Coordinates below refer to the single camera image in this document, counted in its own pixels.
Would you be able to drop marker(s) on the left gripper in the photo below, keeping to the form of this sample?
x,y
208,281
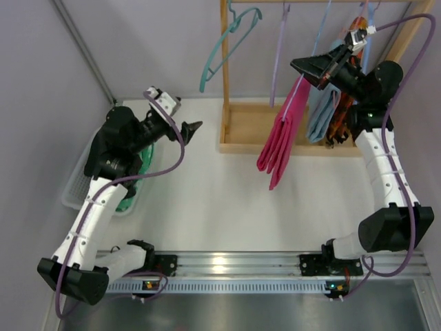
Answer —
x,y
178,130

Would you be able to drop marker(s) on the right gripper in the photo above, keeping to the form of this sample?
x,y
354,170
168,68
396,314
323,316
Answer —
x,y
331,67

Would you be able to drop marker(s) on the light blue hanger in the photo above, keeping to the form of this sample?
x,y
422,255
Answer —
x,y
317,39

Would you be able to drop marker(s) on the green trousers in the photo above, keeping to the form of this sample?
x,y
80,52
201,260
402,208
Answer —
x,y
127,203

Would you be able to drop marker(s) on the lilac hanger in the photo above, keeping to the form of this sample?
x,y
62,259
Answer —
x,y
279,46

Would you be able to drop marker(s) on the pink trousers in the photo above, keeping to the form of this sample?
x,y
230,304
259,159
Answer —
x,y
275,154

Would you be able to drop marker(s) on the teal hanger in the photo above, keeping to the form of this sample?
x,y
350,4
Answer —
x,y
230,23

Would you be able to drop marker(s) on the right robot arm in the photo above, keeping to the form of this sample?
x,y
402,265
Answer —
x,y
399,221

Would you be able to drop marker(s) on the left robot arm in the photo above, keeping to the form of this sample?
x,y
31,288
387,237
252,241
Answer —
x,y
114,168

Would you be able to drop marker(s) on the light blue trousers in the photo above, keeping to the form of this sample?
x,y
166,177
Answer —
x,y
322,105

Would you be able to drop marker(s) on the orange patterned trousers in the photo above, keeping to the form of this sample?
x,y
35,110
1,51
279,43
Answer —
x,y
337,131

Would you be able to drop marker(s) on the wooden clothes rack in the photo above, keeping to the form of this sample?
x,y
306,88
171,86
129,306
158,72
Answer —
x,y
245,126

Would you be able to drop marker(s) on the white plastic basket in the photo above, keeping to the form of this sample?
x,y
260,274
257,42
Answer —
x,y
78,184

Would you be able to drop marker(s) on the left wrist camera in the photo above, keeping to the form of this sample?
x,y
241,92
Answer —
x,y
169,104

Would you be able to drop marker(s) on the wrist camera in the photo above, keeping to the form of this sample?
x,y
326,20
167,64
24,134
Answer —
x,y
356,40
169,104

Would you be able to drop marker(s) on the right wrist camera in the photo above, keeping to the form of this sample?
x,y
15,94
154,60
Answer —
x,y
356,40

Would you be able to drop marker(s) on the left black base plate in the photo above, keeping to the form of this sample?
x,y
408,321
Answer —
x,y
163,263

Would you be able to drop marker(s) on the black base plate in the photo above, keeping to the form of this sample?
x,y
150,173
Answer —
x,y
163,263
321,264

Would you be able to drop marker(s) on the grey slotted cable duct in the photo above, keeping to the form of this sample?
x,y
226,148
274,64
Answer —
x,y
188,286

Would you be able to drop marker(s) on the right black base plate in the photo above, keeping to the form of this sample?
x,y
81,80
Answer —
x,y
321,264

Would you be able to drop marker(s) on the aluminium mounting rail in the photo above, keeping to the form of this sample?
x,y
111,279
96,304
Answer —
x,y
278,264

